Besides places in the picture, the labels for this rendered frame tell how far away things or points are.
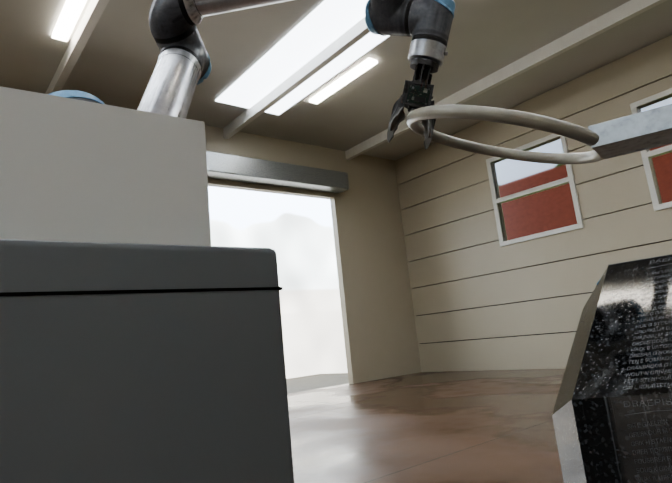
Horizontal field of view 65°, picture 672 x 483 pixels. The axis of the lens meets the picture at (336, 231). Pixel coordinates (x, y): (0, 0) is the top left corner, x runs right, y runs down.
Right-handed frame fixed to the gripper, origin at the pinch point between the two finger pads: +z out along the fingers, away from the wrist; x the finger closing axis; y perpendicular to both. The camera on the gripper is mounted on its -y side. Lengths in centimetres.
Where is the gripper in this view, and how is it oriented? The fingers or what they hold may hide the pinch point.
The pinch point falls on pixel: (407, 143)
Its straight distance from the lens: 138.7
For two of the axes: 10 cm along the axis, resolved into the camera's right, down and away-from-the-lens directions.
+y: -1.5, 0.1, -9.9
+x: 9.7, 2.1, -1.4
